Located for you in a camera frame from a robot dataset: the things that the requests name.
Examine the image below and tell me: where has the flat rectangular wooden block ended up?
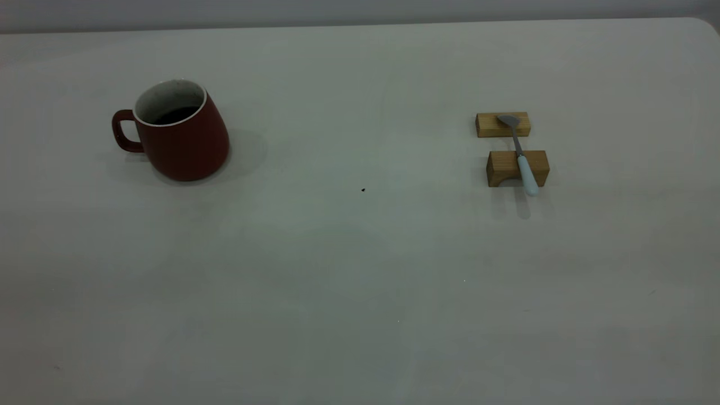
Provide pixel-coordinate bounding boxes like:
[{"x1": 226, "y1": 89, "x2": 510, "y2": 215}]
[{"x1": 476, "y1": 111, "x2": 531, "y2": 138}]

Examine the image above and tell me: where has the red ceramic mug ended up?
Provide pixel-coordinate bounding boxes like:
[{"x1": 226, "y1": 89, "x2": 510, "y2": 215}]
[{"x1": 111, "y1": 79, "x2": 230, "y2": 182}]

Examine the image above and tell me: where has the spoon with light blue handle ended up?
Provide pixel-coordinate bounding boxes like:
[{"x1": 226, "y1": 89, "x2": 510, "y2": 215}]
[{"x1": 497, "y1": 114, "x2": 539, "y2": 197}]

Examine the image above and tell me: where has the arched wooden block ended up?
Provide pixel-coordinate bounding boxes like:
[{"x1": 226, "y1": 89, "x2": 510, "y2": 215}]
[{"x1": 487, "y1": 150, "x2": 550, "y2": 188}]

